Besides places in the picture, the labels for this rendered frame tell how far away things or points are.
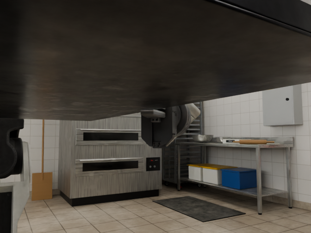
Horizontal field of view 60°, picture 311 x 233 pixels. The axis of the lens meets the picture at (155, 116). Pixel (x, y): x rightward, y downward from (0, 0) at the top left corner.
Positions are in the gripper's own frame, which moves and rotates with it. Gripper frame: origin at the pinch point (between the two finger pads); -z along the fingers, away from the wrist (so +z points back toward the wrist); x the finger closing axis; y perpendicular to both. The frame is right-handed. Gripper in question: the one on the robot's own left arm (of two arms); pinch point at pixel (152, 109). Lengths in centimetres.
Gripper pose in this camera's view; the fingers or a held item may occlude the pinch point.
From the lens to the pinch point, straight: 43.3
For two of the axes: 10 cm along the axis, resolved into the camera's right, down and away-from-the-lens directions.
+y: 9.7, -0.3, -2.4
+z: 2.4, 0.8, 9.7
